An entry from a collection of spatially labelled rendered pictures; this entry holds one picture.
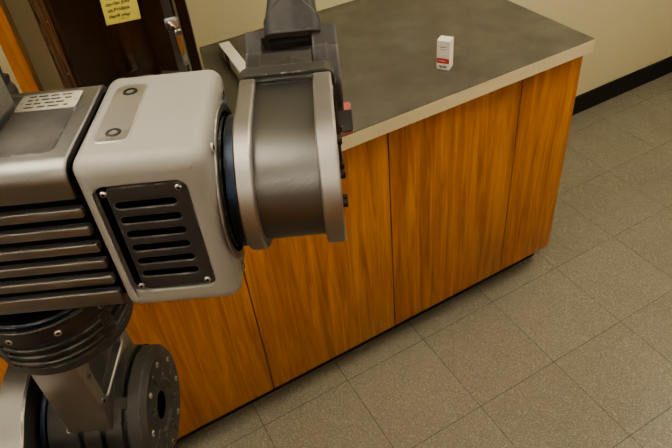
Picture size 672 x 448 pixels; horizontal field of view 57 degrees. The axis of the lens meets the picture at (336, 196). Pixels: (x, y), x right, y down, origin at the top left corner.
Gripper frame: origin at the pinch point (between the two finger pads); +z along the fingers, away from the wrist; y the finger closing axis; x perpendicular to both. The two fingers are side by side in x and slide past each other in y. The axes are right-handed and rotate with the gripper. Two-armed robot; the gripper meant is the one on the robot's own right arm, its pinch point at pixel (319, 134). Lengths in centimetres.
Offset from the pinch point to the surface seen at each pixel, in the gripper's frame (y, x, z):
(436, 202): -31, -2, 57
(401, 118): -20.0, -12.7, 20.9
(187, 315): 39, 27, 40
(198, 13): 35, -65, 39
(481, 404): -40, 54, 90
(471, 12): -50, -61, 47
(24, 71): 58, -14, -12
